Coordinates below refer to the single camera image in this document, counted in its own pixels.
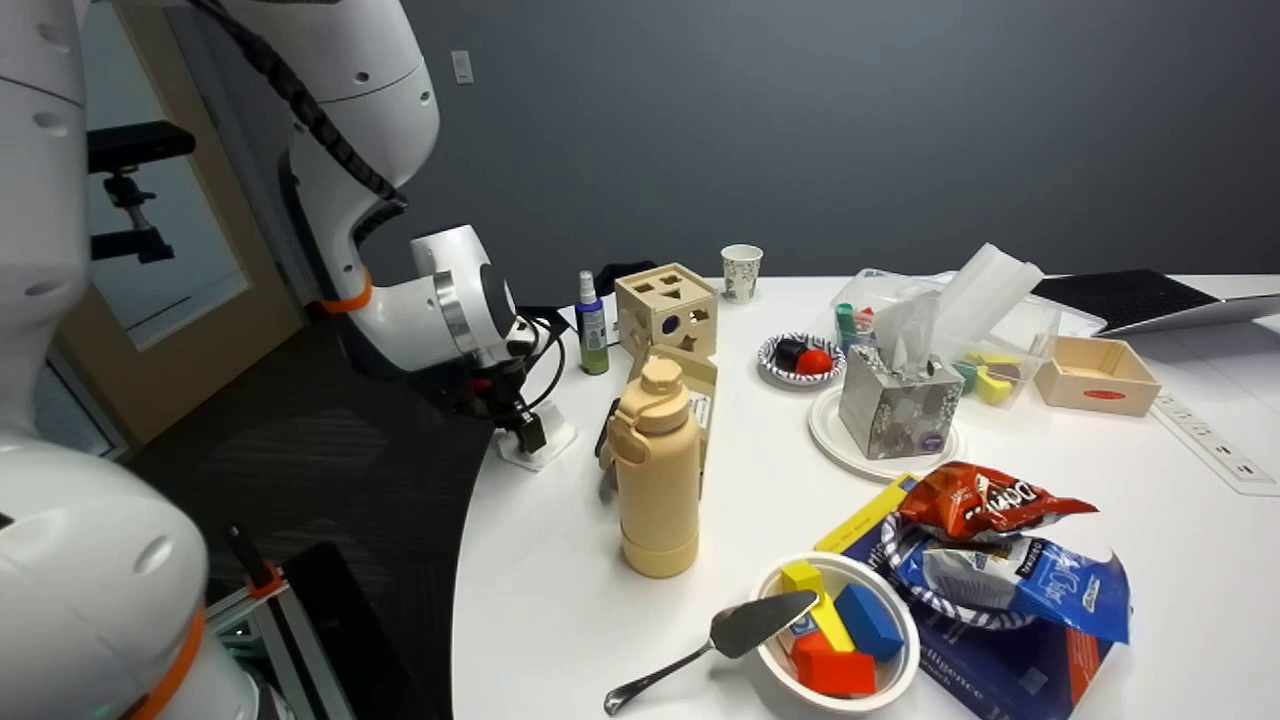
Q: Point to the white bowl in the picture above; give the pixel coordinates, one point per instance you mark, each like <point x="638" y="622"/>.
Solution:
<point x="899" y="665"/>

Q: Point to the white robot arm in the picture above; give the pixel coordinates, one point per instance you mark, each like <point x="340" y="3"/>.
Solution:
<point x="373" y="95"/>

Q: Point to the blue snack bag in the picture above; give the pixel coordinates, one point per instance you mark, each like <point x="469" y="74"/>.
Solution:
<point x="1067" y="585"/>

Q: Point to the red marker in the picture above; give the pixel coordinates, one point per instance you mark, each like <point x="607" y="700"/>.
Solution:
<point x="867" y="325"/>

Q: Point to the black camera on stand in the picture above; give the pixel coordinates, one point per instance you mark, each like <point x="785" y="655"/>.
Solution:
<point x="141" y="144"/>

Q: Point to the green marker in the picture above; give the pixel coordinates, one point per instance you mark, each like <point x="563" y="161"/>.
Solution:
<point x="844" y="325"/>

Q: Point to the white tissue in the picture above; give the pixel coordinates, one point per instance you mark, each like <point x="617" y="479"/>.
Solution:
<point x="904" y="333"/>

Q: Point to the long yellow block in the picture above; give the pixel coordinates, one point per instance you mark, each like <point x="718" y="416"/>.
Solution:
<point x="862" y="521"/>

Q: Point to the yellow-green tape roll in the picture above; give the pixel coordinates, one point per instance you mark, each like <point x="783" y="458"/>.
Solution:
<point x="993" y="384"/>

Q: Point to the beige water bottle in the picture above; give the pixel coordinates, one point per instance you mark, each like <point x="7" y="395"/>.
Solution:
<point x="657" y="494"/>

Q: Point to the grey tissue box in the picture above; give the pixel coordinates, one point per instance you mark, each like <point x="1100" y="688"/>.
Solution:
<point x="902" y="413"/>

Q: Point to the small wooden tray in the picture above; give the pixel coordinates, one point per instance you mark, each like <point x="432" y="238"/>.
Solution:
<point x="1057" y="384"/>

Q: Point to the blue block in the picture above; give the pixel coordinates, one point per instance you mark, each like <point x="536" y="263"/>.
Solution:
<point x="870" y="622"/>

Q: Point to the wooden shape sorter box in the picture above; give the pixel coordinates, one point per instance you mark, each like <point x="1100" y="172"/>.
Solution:
<point x="662" y="314"/>

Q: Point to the metal cake server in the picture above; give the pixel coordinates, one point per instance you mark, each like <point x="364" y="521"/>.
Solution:
<point x="753" y="627"/>

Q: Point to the black laptop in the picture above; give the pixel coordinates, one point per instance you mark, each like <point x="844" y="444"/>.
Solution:
<point x="1106" y="296"/>

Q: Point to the aluminium frame rail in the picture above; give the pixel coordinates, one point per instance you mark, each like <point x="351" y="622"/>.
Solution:
<point x="303" y="655"/>

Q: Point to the small spray bottle blue label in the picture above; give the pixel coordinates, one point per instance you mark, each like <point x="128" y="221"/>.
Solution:
<point x="592" y="340"/>

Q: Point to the small red block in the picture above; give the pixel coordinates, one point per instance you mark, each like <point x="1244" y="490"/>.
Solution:
<point x="813" y="360"/>

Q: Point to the small black block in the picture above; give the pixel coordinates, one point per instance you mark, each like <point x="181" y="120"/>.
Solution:
<point x="785" y="352"/>

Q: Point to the wooden door with window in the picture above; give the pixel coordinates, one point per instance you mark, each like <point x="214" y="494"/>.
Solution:
<point x="201" y="344"/>

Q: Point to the red chips bag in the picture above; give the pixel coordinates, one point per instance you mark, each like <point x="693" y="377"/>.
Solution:
<point x="980" y="503"/>

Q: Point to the white wall switch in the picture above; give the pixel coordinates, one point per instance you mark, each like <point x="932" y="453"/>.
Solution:
<point x="461" y="71"/>

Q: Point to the white round plate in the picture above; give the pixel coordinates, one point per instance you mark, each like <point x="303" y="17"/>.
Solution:
<point x="827" y="436"/>

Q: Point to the patterned paper cup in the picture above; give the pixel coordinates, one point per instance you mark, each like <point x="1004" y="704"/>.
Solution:
<point x="740" y="273"/>

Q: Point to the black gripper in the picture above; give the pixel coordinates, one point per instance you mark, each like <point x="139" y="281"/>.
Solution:
<point x="502" y="391"/>

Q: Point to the small bowl red contents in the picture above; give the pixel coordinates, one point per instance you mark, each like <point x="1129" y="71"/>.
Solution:
<point x="772" y="375"/>

